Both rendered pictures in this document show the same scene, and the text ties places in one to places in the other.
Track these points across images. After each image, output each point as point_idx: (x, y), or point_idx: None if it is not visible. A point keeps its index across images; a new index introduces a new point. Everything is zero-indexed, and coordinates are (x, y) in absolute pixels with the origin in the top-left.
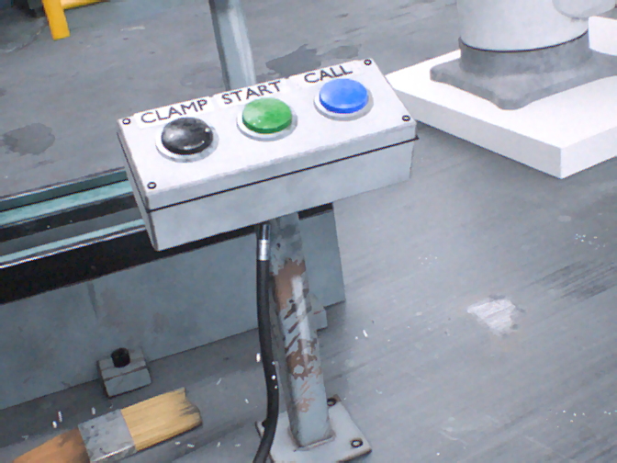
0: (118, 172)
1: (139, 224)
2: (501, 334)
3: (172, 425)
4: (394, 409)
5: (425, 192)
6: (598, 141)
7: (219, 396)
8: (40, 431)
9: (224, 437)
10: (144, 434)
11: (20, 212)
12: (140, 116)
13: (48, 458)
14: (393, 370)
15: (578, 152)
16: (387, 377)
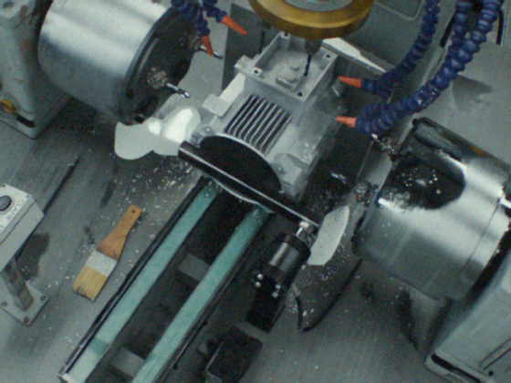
0: (183, 338)
1: (130, 305)
2: None
3: (79, 279)
4: (3, 332)
5: None
6: None
7: (77, 306)
8: (134, 257)
9: (57, 287)
10: (86, 270)
11: (206, 290)
12: (24, 200)
13: (112, 243)
14: (15, 354)
15: None
16: (15, 348)
